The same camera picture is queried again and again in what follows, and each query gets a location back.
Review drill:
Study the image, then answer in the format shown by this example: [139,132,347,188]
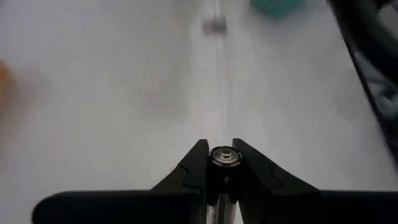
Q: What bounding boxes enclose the yellow plastic bin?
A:
[0,60,15,108]

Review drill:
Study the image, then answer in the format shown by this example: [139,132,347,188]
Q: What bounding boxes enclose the green plastic bin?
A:
[249,0,307,19]

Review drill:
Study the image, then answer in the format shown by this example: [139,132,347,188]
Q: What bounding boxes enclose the black copper AA battery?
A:
[201,17,228,34]

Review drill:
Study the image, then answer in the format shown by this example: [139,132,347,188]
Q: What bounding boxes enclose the black aluminium table frame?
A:
[326,0,398,175]

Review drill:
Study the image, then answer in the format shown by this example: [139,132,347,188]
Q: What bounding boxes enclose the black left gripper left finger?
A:
[32,138,210,224]

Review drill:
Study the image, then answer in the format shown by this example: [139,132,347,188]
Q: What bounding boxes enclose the silver black AA battery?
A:
[205,145,244,224]

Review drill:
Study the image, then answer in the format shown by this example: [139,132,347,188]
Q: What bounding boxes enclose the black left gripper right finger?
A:
[231,138,398,224]

